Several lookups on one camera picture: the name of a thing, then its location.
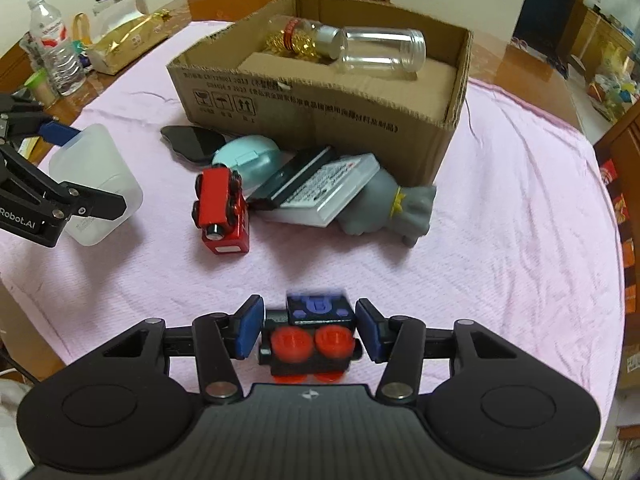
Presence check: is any pink cloth mat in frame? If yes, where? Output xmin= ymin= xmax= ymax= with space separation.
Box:
xmin=0 ymin=19 xmax=626 ymax=466

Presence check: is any gold capsule bottle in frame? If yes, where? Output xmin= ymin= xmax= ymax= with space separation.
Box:
xmin=264 ymin=14 xmax=342 ymax=62

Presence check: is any teal round case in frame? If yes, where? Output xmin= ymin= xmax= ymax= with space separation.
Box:
xmin=212 ymin=136 xmax=285 ymax=195

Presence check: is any wooden cabinet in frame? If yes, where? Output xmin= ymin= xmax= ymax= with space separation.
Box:
xmin=556 ymin=2 xmax=634 ymax=79

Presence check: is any water bottle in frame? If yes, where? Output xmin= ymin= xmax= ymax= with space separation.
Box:
xmin=28 ymin=0 xmax=86 ymax=96

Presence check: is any red toy train engine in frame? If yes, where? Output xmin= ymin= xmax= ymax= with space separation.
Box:
xmin=192 ymin=164 xmax=250 ymax=255

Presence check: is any grey toy figure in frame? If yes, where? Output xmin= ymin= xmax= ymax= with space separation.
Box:
xmin=336 ymin=169 xmax=436 ymax=248

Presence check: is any cardboard box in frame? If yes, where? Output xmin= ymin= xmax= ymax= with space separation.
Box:
xmin=167 ymin=0 xmax=473 ymax=186

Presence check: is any clear plastic jar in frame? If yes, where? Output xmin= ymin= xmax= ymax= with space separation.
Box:
xmin=333 ymin=27 xmax=427 ymax=80

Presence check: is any clear jar black lid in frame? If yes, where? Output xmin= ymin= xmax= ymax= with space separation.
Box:
xmin=91 ymin=0 xmax=149 ymax=41

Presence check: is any black teardrop case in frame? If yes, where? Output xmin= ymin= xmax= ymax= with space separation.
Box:
xmin=160 ymin=126 xmax=227 ymax=166

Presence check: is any gold tissue pack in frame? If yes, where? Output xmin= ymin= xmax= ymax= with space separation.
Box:
xmin=86 ymin=10 xmax=170 ymax=76

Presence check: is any black rectangular case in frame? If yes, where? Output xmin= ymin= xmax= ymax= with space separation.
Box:
xmin=247 ymin=145 xmax=337 ymax=210

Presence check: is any green cap bottle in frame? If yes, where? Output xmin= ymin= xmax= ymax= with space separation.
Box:
xmin=24 ymin=68 xmax=58 ymax=107

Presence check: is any white plastic container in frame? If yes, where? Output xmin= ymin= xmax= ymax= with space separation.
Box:
xmin=49 ymin=124 xmax=143 ymax=246

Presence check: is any clear box with label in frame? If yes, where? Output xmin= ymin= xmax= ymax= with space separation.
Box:
xmin=257 ymin=154 xmax=380 ymax=228

